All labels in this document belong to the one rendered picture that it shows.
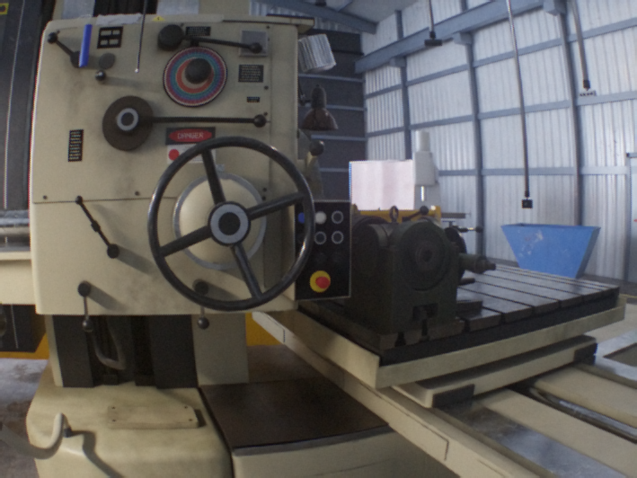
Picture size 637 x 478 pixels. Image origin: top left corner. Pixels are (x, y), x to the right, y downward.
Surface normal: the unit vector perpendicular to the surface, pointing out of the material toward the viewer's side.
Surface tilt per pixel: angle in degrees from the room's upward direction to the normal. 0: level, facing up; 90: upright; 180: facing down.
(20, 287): 90
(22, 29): 90
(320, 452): 90
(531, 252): 90
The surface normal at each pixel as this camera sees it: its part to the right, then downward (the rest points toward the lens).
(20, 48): 0.33, 0.06
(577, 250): -0.67, 0.05
